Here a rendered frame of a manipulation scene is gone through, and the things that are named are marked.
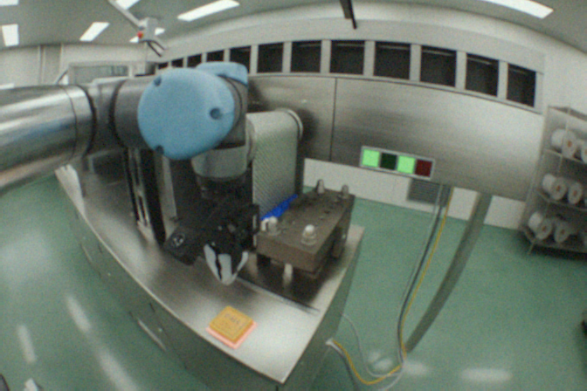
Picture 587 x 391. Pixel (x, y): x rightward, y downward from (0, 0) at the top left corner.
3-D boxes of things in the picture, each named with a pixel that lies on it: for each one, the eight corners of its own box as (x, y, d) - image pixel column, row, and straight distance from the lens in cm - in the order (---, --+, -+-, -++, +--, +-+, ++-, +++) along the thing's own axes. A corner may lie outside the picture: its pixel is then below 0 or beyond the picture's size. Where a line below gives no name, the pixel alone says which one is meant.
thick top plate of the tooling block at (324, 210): (257, 252, 64) (256, 233, 60) (314, 199, 95) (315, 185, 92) (313, 272, 58) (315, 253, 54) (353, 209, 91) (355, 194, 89)
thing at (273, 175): (253, 224, 66) (252, 160, 59) (292, 195, 84) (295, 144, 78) (255, 224, 66) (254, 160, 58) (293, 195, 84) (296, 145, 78)
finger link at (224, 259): (254, 277, 47) (252, 237, 41) (235, 295, 44) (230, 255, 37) (241, 270, 48) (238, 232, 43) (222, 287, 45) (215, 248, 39)
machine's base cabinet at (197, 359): (76, 243, 294) (53, 166, 265) (121, 222, 304) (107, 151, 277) (281, 434, 138) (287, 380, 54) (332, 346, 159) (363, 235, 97)
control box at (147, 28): (133, 42, 109) (135, 20, 112) (145, 44, 113) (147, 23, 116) (143, 38, 104) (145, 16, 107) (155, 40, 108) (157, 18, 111)
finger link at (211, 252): (241, 270, 48) (238, 232, 43) (222, 287, 45) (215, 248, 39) (229, 264, 50) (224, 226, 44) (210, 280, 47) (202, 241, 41)
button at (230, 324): (210, 329, 56) (208, 323, 54) (229, 311, 59) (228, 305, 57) (235, 346, 53) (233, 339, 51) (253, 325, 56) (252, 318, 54)
